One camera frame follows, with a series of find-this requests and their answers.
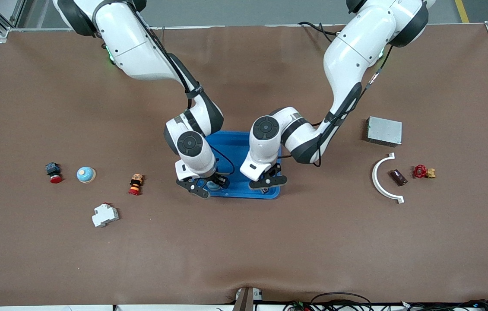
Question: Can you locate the brown rectangular capacitor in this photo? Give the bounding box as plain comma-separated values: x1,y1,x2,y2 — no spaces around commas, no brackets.
389,169,409,187

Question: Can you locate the blue plastic tray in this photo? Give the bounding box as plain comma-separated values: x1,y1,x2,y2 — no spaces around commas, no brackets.
201,131,281,200

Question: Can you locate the white circuit breaker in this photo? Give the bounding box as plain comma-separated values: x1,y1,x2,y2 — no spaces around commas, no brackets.
92,203,120,228

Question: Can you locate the grey metal box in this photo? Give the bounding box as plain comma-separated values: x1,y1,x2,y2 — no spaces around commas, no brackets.
366,116,402,146

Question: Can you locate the red mushroom push button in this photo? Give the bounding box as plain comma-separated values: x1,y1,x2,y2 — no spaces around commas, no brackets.
45,162,64,184

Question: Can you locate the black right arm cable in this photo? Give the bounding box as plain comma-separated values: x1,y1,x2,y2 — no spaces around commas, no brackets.
132,4,236,175

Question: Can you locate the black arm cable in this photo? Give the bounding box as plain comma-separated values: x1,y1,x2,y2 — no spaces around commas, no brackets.
132,4,236,175
279,43,396,168

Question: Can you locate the white curved plastic bracket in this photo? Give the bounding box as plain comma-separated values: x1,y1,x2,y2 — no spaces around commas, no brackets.
372,152,405,204

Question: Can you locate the metal table clamp bracket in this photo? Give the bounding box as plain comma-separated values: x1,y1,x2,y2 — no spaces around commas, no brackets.
232,287,263,311

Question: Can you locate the coloured wire bundle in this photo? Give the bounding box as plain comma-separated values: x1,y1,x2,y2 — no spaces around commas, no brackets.
283,301,314,311

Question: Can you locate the black cable loop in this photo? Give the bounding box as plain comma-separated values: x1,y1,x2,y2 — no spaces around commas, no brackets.
311,292,374,311

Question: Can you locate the red handle brass valve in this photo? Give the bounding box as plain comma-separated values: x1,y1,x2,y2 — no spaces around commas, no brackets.
413,164,437,180

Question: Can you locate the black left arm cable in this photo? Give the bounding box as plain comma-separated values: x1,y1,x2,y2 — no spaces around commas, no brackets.
279,43,396,168

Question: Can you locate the black base cable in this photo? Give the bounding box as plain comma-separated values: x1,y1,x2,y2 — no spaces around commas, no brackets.
298,21,339,37

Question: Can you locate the black cable bundle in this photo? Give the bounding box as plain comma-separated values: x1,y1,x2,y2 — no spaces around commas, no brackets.
399,299,488,311

